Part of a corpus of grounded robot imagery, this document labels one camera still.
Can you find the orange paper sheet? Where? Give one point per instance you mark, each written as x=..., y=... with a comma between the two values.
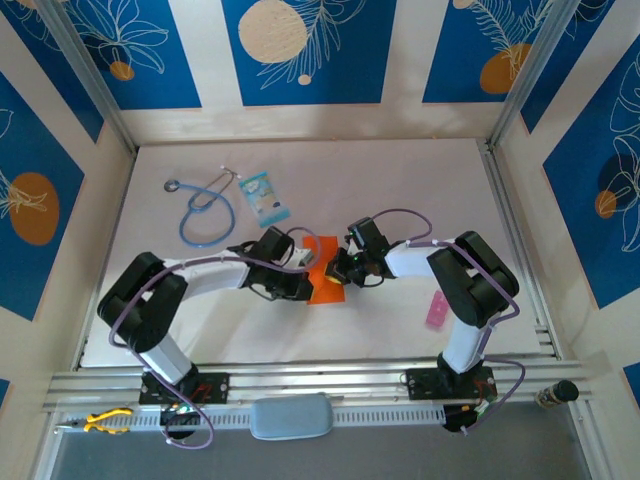
x=327, y=295

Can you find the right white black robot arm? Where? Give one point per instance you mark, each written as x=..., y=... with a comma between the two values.
x=465, y=345

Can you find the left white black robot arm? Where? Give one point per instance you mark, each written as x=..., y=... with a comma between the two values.
x=210, y=275

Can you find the pink plastic case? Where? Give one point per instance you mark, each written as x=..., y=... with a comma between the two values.
x=436, y=311

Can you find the light blue snack packet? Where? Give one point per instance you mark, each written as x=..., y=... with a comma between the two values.
x=265, y=200

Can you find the grey blue pouch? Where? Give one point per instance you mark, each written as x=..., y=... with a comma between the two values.
x=292, y=417

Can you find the blue stethoscope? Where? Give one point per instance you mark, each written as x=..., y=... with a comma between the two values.
x=172, y=185

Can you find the small bottle with black cap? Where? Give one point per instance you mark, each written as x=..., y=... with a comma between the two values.
x=565, y=390

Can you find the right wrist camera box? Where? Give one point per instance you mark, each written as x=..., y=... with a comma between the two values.
x=369, y=235

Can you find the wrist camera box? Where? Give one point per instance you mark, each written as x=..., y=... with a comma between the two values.
x=275, y=244
x=369, y=235

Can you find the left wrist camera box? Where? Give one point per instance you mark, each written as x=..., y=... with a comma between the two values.
x=275, y=244

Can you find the aluminium mounting rail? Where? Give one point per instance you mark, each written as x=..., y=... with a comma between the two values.
x=325, y=380

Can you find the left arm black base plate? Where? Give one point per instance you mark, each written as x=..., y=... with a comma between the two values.
x=215, y=387

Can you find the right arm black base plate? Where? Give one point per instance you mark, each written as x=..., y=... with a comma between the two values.
x=425, y=385

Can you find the aluminium side rail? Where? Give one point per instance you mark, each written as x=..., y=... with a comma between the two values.
x=505, y=210

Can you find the aluminium frame post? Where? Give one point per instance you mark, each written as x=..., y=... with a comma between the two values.
x=95, y=85
x=525, y=75

